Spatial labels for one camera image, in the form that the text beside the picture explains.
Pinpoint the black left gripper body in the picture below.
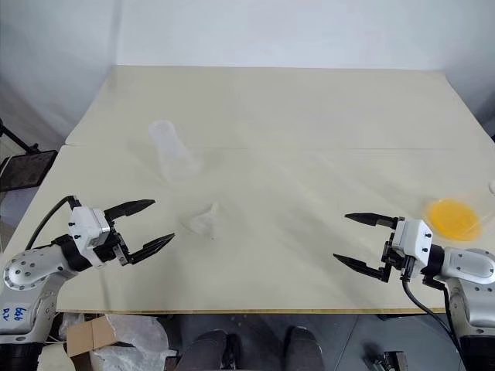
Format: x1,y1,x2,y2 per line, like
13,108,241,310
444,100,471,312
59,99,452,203
92,225,131,267

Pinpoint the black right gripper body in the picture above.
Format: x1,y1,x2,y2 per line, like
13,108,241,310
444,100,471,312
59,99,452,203
380,230,417,282

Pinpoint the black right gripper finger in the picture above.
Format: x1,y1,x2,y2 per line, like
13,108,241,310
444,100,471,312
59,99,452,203
344,212,405,233
333,253,391,286

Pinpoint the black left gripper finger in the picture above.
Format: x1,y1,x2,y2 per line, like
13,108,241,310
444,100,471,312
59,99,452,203
127,233,176,266
103,199,156,227

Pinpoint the crumpled clear plastic piece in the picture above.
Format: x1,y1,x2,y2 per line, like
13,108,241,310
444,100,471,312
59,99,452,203
180,202,225,239

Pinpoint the clear dish with yellow bottom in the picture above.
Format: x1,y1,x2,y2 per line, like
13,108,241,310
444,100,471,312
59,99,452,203
423,192,494,243

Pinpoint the white crumpled plastic wrap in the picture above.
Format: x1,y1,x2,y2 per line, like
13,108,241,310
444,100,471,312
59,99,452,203
56,311,176,371

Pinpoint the brown cardboard box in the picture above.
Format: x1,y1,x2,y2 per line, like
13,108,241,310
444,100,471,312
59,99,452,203
66,315,119,359

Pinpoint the black mesh seat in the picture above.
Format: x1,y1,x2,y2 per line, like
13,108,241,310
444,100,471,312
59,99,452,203
0,149,59,193

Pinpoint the dark rounded shape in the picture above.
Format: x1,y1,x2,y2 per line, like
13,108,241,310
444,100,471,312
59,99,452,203
180,328,241,371

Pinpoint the black stand leg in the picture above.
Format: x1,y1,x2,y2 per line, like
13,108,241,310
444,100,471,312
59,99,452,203
0,118,40,154

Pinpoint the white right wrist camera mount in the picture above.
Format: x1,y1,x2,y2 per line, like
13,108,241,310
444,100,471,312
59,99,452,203
391,219,434,268

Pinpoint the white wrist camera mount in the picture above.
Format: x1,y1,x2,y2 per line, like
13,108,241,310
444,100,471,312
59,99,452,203
67,206,114,268
391,219,434,268

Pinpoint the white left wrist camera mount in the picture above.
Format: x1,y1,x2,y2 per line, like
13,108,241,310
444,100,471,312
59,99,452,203
67,206,114,268

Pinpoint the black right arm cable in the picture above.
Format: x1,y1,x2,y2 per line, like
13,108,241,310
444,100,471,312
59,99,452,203
401,268,471,371

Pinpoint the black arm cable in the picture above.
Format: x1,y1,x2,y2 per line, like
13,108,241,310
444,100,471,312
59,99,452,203
401,268,471,371
24,195,84,250

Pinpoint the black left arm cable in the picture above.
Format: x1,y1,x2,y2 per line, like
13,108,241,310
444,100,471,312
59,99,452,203
24,195,84,250

